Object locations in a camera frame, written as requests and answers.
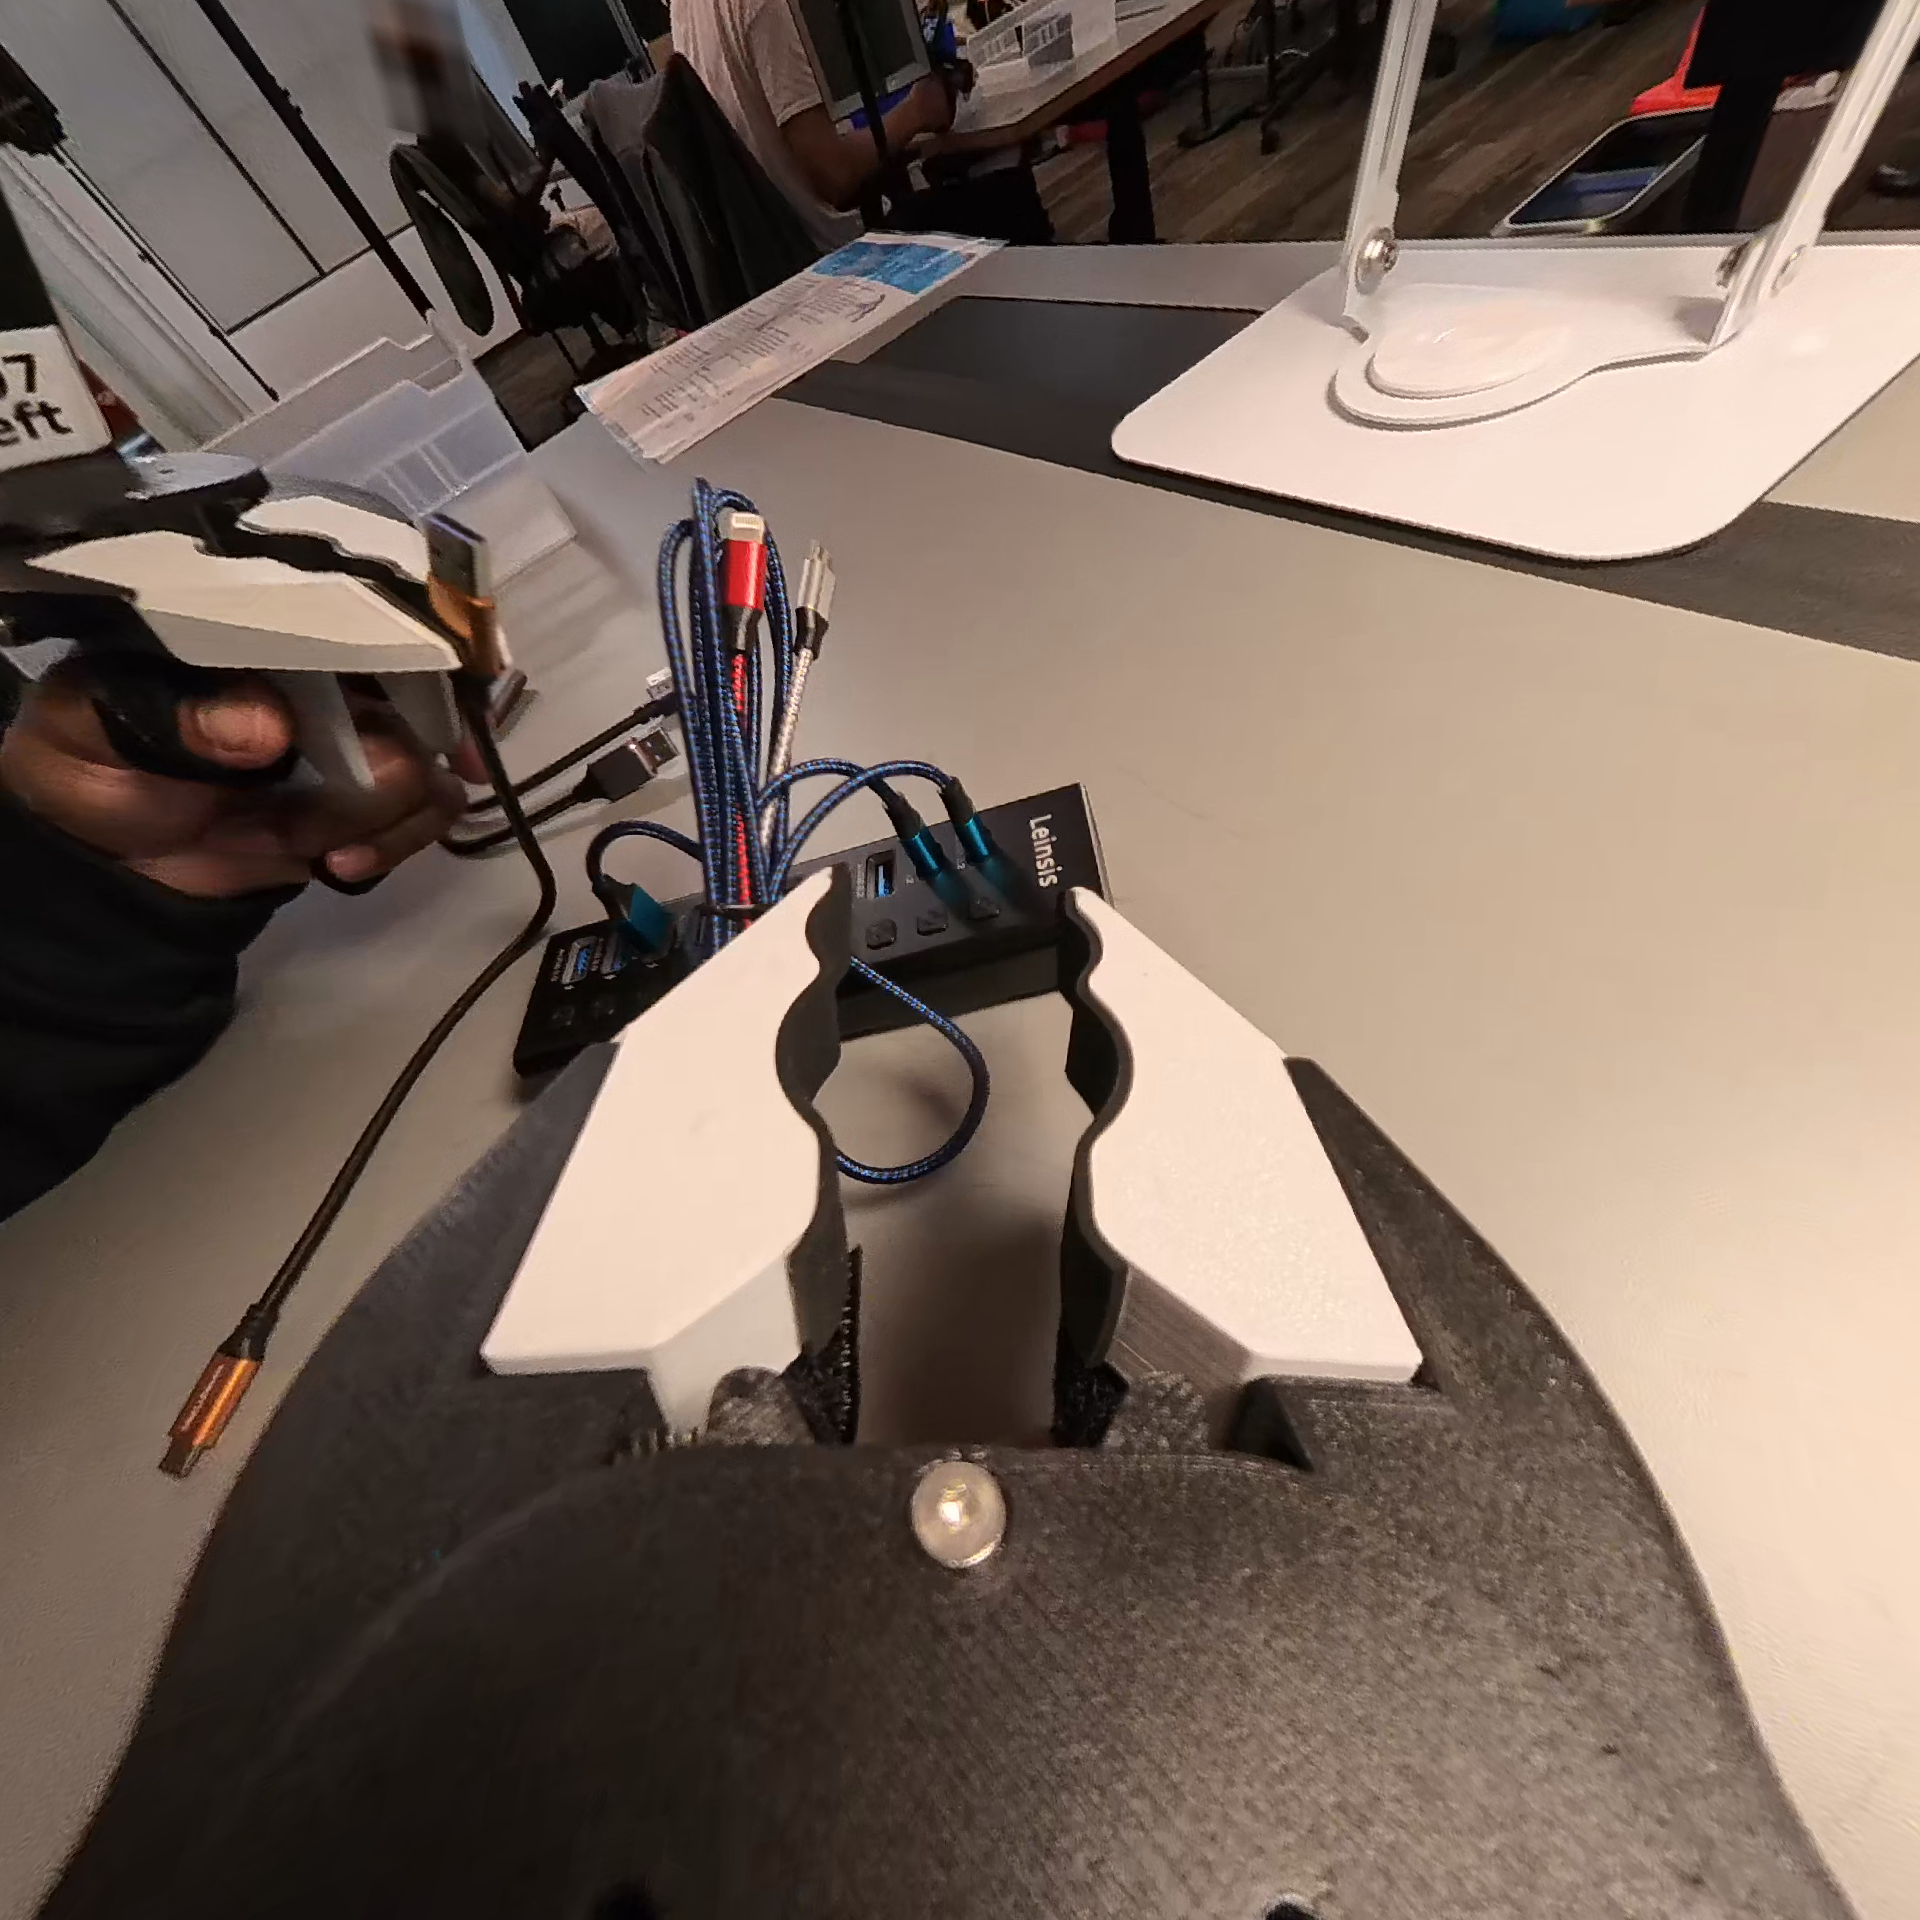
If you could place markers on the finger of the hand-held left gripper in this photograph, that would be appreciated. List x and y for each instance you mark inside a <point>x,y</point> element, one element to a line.
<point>338,518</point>
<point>271,615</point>

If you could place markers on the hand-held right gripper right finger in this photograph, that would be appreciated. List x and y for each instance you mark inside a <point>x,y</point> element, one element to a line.
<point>1244,1200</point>

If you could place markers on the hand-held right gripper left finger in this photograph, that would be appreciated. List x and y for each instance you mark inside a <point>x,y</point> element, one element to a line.
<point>661,1200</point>

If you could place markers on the slim black usb hub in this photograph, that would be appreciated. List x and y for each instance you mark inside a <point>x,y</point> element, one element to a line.
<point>1004,938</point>

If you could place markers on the person's left forearm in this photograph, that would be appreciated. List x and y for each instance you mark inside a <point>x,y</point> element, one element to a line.
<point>104,1020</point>

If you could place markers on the person's left hand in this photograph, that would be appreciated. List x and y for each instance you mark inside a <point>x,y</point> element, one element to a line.
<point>150,825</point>

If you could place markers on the clear plastic box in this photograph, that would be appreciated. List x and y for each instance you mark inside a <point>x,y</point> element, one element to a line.
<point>451,435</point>

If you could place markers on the printed paper sheets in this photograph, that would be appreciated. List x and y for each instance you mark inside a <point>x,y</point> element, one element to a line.
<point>780,338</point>

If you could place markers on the black chair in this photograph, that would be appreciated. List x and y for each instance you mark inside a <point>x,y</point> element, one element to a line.
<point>705,211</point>

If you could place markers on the white document stand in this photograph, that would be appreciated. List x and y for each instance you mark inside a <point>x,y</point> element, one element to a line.
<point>1500,451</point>

